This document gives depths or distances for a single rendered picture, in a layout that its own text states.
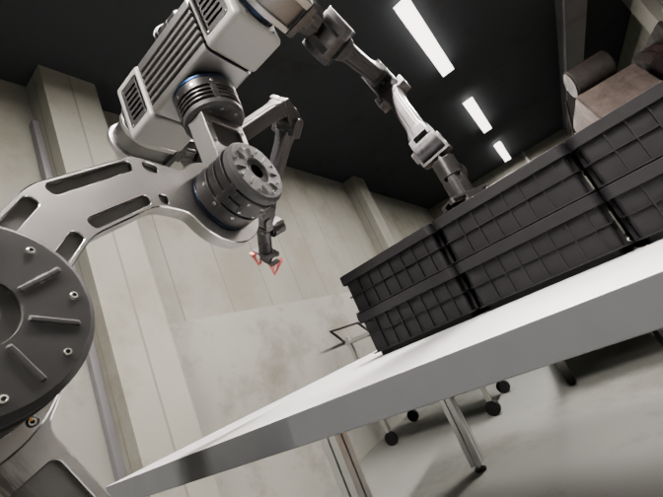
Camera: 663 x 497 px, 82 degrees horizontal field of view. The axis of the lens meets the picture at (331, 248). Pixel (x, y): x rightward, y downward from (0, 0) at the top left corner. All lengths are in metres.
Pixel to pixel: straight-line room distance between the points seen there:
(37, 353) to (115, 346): 1.64
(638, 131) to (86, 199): 0.91
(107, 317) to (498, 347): 1.85
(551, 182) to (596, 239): 0.13
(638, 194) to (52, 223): 0.92
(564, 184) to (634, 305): 0.48
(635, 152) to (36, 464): 0.96
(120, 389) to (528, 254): 1.71
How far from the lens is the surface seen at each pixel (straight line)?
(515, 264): 0.86
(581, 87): 4.80
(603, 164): 0.85
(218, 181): 0.76
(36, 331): 0.40
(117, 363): 2.01
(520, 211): 0.86
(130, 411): 1.98
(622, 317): 0.40
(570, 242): 0.84
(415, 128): 1.06
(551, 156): 0.85
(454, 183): 0.95
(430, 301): 0.92
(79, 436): 2.08
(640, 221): 0.84
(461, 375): 0.42
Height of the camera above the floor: 0.74
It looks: 15 degrees up
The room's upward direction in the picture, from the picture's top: 24 degrees counter-clockwise
